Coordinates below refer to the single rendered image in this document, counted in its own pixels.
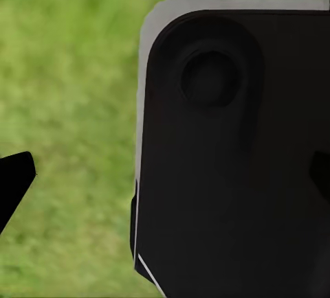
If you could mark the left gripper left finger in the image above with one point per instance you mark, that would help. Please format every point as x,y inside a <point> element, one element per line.
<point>17,172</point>

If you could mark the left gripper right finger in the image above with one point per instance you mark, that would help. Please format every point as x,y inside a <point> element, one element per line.
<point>319,173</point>

